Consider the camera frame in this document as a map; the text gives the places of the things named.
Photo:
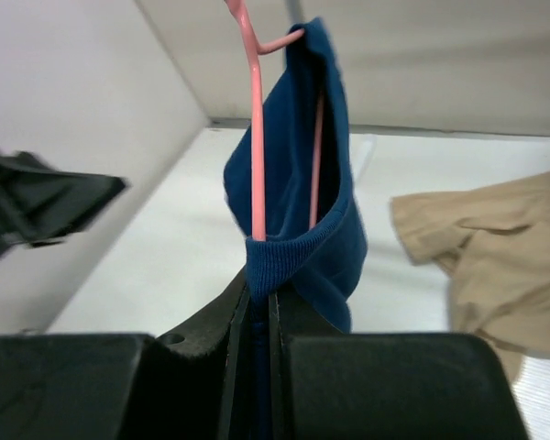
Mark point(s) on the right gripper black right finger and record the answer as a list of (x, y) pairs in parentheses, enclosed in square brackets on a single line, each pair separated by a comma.
[(326, 384)]

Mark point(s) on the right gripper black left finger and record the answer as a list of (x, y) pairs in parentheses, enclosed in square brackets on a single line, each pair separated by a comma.
[(190, 383)]

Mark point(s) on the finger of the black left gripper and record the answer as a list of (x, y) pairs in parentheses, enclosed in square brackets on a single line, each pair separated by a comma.
[(41, 205)]

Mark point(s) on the blue t shirt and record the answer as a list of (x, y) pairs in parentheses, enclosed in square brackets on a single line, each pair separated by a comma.
[(315, 237)]

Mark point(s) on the pink wire hanger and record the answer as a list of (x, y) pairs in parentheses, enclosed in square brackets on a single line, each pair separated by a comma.
[(254, 49)]

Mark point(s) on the beige t shirt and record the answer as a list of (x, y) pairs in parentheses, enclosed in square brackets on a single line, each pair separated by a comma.
[(494, 244)]

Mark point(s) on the white metal clothes rack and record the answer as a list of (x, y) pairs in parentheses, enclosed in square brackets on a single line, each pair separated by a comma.
[(362, 146)]

